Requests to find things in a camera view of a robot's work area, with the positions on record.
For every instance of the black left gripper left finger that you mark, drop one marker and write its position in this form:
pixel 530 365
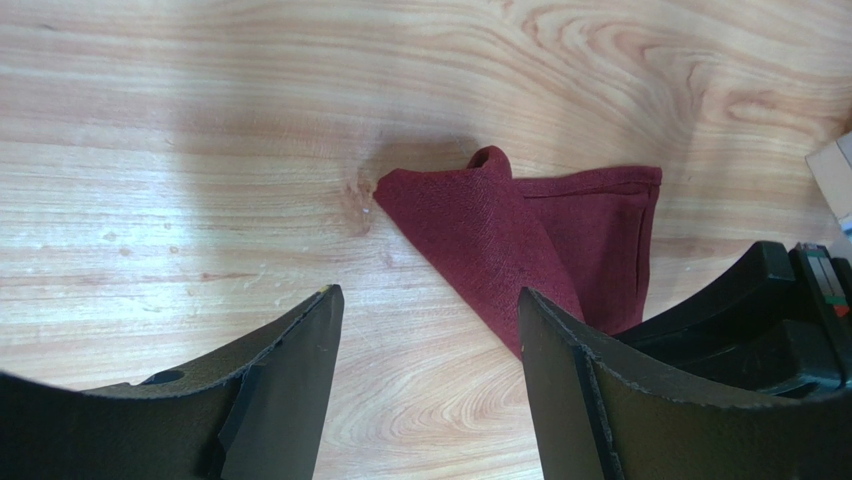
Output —
pixel 254 408

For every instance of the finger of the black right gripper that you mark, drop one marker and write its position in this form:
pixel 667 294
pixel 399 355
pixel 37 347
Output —
pixel 777 322

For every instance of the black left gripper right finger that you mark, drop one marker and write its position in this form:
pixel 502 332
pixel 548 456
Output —
pixel 603 410

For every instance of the dark red cloth napkin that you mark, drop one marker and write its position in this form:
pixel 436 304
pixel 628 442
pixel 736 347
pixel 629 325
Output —
pixel 582 240

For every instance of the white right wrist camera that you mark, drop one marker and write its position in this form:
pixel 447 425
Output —
pixel 831 169

